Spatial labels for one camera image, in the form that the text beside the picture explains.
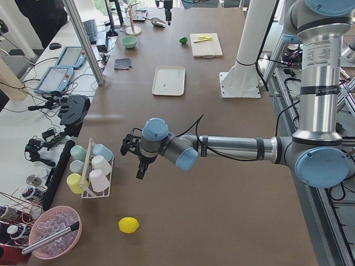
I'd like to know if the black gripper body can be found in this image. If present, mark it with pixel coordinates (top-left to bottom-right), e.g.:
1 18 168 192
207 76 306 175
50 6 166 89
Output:
164 8 171 21
138 155 155 166

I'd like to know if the green lime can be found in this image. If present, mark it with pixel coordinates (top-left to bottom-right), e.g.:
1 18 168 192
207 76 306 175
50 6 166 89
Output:
179 37 188 44

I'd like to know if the yellow lemon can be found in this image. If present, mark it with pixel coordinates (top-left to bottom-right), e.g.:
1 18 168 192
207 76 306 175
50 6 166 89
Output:
118 217 139 234

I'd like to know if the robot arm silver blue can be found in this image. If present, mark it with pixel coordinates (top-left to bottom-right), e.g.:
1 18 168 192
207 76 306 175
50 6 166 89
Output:
135 1 354 188
155 0 199 24

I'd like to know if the cream rabbit tray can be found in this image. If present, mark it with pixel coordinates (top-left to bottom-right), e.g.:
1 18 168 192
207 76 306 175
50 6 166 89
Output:
151 66 185 96

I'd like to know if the metal scoop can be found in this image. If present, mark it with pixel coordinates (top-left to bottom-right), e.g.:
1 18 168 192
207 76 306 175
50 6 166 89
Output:
144 17 166 28

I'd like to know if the wooden mug tree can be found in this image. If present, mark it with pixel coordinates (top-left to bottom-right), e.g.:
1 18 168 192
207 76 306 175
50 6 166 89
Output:
125 3 142 36

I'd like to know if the white cup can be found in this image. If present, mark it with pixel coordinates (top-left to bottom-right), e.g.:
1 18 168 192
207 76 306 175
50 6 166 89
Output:
92 155 111 175

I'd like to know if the lemon slice upper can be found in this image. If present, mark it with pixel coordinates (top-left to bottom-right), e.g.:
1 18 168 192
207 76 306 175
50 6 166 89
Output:
197 34 212 39

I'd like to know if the pink cup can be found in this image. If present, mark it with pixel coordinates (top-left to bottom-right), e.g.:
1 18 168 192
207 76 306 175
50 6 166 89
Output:
89 169 110 192

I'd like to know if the light blue cup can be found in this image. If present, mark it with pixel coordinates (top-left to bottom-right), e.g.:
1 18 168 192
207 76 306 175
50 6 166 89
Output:
93 144 113 162

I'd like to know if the yellow plastic knife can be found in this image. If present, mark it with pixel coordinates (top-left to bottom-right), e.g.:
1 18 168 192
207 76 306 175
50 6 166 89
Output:
193 38 213 43

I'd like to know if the green bowl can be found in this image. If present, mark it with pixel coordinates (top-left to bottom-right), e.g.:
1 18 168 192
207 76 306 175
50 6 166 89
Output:
121 35 138 49

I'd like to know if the wooden cutting board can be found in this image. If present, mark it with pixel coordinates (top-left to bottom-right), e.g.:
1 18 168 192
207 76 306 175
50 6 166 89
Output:
190 33 224 58

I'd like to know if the pale green cup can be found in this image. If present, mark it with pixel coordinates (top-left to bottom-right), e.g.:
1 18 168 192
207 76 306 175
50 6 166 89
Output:
69 160 84 175

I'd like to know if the yellow cup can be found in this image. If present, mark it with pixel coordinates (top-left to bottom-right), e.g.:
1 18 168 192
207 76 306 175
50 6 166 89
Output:
67 173 84 194

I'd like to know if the grey cloth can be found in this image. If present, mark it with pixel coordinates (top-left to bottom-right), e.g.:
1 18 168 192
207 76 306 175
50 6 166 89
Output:
114 58 131 70

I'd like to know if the black keyboard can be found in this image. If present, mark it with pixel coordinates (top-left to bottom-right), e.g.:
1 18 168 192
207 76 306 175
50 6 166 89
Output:
82 19 97 44

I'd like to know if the black flat bar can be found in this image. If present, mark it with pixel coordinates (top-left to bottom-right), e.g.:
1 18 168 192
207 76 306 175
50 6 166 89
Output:
42 140 75 211

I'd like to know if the pink bowl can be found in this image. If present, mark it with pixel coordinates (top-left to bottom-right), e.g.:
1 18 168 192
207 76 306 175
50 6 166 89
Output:
28 206 82 260

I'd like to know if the ice cubes pile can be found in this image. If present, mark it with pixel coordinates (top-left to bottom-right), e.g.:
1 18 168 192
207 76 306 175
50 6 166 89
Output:
33 209 79 257

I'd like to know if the teach pendant far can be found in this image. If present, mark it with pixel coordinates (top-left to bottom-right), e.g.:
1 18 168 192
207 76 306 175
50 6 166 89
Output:
55 46 86 70

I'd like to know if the teach pendant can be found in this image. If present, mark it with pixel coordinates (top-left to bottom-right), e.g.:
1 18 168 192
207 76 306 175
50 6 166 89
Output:
34 66 74 94
55 46 86 70

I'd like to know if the computer mouse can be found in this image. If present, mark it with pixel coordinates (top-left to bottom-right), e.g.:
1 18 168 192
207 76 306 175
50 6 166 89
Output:
49 42 62 50

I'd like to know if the teach pendant near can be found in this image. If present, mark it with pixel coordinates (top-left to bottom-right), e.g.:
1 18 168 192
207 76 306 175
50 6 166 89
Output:
34 66 74 94

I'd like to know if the white wire cup rack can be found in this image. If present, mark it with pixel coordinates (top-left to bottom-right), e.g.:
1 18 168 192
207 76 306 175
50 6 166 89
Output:
79 138 114 199

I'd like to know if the black plastic bracket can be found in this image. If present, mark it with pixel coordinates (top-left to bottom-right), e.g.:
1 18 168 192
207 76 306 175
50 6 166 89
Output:
58 95 90 137

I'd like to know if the aluminium frame post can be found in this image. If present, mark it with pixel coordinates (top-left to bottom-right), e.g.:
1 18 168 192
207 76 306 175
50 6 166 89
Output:
63 0 104 86

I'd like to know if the steel scoop handle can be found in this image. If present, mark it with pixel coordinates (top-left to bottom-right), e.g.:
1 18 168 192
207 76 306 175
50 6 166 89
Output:
22 221 80 255

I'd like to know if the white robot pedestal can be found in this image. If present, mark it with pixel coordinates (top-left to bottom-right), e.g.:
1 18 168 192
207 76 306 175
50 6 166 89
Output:
219 0 278 99

